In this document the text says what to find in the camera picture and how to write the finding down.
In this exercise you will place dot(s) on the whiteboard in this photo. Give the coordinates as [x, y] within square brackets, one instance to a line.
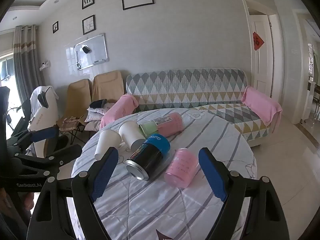
[96, 52]

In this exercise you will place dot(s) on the tall pink cup with label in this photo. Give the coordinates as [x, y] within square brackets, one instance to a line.
[172, 123]

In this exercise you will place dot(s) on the black cup with blue band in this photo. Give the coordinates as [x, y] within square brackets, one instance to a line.
[147, 158]

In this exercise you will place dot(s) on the white door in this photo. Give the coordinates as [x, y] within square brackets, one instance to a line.
[261, 67]

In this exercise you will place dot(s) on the red door decoration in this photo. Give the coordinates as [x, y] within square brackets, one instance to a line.
[256, 41]

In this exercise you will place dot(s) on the line drawing picture frame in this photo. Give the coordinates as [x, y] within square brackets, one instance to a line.
[89, 25]

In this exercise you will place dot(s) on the sofa with diamond pattern cover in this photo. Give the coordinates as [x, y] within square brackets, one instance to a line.
[187, 87]

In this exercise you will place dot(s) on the green cup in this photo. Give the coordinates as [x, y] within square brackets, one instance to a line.
[148, 128]

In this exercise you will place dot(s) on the pink translucent cup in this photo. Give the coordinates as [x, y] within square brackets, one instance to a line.
[181, 167]

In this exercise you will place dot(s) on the black cloth item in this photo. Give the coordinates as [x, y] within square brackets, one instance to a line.
[98, 103]

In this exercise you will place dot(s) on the white chair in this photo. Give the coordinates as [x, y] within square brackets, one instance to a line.
[42, 117]

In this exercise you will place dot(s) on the white paper cup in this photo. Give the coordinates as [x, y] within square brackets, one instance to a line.
[107, 142]
[130, 132]

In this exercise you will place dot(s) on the black print picture frame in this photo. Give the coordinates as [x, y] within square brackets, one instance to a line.
[88, 0]

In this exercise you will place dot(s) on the pink towel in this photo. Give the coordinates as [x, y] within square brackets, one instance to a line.
[117, 110]
[260, 102]

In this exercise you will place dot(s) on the grey curtain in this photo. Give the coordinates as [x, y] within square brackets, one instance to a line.
[25, 62]

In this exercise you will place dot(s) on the white wall device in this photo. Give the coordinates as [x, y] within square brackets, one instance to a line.
[45, 65]

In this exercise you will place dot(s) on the black whiteboard eraser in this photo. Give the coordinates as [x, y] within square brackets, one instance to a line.
[86, 49]

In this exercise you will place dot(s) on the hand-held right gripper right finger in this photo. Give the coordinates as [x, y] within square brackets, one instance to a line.
[212, 175]

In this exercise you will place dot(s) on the light patterned cushion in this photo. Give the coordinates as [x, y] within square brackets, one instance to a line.
[93, 117]

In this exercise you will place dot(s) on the beige patterned cloth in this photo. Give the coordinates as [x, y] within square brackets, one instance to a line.
[69, 125]

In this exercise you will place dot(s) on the tan folding chair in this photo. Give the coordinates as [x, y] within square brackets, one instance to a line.
[107, 85]
[78, 97]

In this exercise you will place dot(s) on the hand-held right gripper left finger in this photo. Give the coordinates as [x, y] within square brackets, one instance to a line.
[105, 175]

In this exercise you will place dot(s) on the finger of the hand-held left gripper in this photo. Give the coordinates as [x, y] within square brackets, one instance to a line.
[62, 155]
[45, 133]

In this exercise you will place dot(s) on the small black picture frame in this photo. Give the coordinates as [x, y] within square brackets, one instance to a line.
[55, 27]

